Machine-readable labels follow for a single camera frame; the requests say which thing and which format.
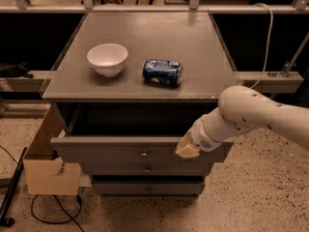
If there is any grey drawer cabinet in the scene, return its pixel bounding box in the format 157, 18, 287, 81
42, 11, 245, 196

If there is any black floor cable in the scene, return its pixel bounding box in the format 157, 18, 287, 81
30, 194, 85, 232

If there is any blue soda can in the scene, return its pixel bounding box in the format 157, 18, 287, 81
142, 59, 183, 86

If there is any white bowl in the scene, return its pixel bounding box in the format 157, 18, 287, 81
87, 43, 128, 77

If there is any cardboard box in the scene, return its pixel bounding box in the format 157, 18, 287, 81
23, 107, 81, 195

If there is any grey bottom drawer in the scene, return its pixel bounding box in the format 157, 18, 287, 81
92, 176, 205, 195

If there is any grey drawer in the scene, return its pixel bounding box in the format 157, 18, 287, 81
51, 136, 232, 163
81, 161, 213, 177
92, 176, 205, 195

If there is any white cable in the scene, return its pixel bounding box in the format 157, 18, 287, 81
240, 2, 275, 90

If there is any black object on rail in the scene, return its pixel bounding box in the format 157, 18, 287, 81
0, 62, 34, 78

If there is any grey top drawer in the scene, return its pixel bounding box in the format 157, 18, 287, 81
51, 136, 232, 163

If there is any grey middle drawer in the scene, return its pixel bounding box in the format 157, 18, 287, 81
81, 161, 213, 177

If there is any black stand leg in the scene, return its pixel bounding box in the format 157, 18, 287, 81
0, 147, 27, 227

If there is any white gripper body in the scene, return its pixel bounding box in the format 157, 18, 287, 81
186, 115, 222, 152

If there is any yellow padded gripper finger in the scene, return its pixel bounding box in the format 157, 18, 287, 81
175, 135, 200, 159

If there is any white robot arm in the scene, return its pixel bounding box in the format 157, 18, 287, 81
176, 86, 309, 159

